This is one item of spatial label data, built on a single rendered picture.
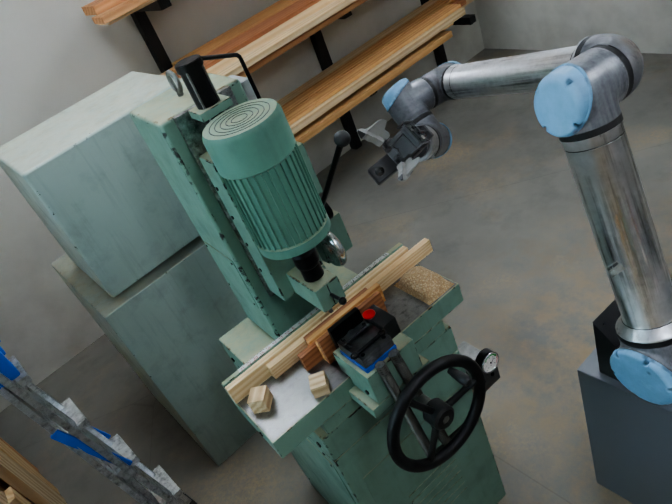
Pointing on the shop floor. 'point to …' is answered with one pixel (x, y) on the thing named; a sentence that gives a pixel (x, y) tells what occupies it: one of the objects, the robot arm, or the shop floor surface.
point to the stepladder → (87, 438)
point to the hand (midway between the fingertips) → (377, 157)
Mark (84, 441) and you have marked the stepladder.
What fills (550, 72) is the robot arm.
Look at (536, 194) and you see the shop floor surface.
